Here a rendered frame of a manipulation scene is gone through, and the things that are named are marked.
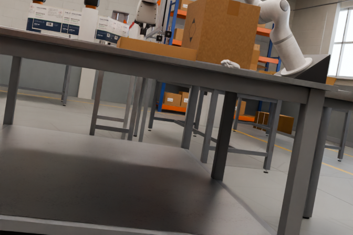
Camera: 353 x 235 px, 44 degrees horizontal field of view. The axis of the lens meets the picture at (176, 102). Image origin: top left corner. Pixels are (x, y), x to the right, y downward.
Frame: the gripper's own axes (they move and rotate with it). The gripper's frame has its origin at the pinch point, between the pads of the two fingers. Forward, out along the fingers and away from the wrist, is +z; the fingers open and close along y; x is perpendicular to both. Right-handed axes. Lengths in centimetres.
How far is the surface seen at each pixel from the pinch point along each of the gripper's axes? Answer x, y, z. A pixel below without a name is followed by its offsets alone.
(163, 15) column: -49, -14, 1
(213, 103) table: -152, -89, 94
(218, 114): -501, -207, 260
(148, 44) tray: 71, 4, -15
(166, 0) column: -52, -15, -8
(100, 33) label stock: -52, 21, 19
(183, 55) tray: 71, -8, -14
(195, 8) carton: 19.5, -18.8, -20.0
